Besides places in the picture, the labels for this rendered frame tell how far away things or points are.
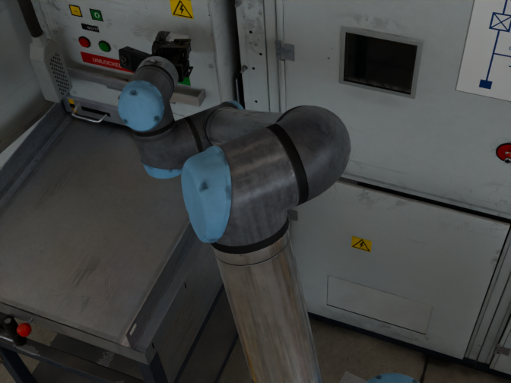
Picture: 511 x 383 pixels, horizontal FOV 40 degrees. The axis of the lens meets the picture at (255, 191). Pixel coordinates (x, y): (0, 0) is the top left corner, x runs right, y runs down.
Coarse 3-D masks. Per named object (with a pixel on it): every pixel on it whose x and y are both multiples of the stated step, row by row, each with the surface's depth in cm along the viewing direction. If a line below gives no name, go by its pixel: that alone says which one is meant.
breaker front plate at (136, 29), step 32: (64, 0) 173; (96, 0) 169; (128, 0) 165; (160, 0) 161; (192, 0) 158; (64, 32) 182; (96, 32) 178; (128, 32) 173; (192, 32) 165; (192, 64) 173; (96, 96) 197; (192, 96) 182
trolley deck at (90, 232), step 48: (96, 144) 199; (48, 192) 188; (96, 192) 187; (144, 192) 186; (0, 240) 178; (48, 240) 177; (96, 240) 176; (144, 240) 175; (0, 288) 169; (48, 288) 168; (96, 288) 167; (144, 288) 166; (96, 336) 159; (144, 336) 158
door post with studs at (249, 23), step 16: (240, 0) 160; (256, 0) 158; (240, 16) 164; (256, 16) 161; (240, 32) 167; (256, 32) 165; (240, 48) 171; (256, 48) 169; (256, 64) 172; (256, 80) 177; (256, 96) 181
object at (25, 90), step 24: (0, 0) 180; (0, 24) 185; (24, 24) 193; (0, 48) 188; (24, 48) 196; (0, 72) 192; (24, 72) 199; (0, 96) 195; (24, 96) 203; (0, 120) 198; (24, 120) 207; (0, 144) 202
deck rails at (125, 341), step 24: (48, 120) 199; (72, 120) 205; (24, 144) 192; (48, 144) 199; (0, 168) 185; (24, 168) 194; (0, 192) 187; (192, 240) 174; (168, 264) 163; (144, 312) 157
